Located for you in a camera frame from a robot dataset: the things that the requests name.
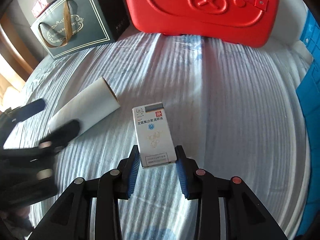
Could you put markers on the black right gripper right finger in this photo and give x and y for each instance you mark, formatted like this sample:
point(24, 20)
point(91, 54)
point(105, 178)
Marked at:
point(227, 202)

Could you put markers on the white blue medicine box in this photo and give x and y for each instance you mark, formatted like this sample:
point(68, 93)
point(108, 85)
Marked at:
point(153, 135)

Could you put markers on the blue plastic storage bin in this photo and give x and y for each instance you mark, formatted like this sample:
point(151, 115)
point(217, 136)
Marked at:
point(308, 95)

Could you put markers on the red toy suitcase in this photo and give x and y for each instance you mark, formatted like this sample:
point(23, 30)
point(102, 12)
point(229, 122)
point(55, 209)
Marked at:
point(246, 22)

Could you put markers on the dark green gift bag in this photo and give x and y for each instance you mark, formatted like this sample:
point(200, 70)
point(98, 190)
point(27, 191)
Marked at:
point(68, 26)

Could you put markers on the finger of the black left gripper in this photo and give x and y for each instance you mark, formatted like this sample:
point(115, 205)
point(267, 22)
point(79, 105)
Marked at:
point(11, 117)
point(49, 146)

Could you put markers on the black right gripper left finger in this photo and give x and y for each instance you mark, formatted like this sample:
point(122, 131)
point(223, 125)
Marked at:
point(69, 217)

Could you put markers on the white cardboard tube roll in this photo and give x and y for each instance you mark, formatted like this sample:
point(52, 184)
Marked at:
point(90, 106)

